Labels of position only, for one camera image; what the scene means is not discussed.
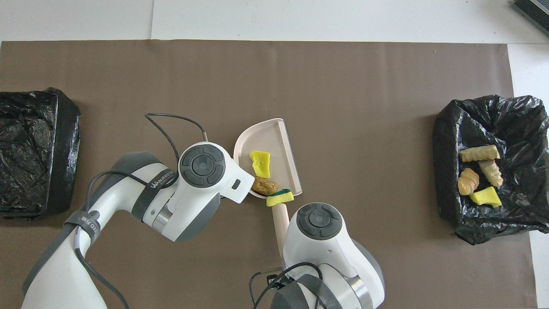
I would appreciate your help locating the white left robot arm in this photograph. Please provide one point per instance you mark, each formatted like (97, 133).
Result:
(120, 201)

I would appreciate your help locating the pale ridged foam chunk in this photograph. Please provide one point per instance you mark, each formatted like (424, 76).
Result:
(479, 153)
(492, 172)

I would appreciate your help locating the dark ribbed device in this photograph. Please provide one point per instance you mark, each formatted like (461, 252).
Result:
(536, 10)

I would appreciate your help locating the brown toy potato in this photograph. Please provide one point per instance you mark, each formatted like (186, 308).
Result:
(265, 186)

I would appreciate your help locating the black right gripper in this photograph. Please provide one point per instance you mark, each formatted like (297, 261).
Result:
(274, 278)

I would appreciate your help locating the beige hand brush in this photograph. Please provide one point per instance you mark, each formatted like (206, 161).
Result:
(281, 227)

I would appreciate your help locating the brown paper table mat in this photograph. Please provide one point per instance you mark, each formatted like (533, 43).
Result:
(343, 86)

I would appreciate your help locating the yellow sponge piece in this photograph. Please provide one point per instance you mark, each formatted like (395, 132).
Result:
(260, 165)
(281, 198)
(487, 197)

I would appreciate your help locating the beige plastic dustpan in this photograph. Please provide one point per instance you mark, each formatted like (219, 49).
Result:
(266, 137)

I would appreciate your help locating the bin with black bag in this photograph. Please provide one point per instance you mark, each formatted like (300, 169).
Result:
(450, 150)
(38, 128)

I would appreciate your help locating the orange striped toy croissant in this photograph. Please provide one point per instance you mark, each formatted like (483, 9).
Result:
(467, 182)

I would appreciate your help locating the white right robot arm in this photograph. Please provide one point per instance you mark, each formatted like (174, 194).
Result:
(334, 253)

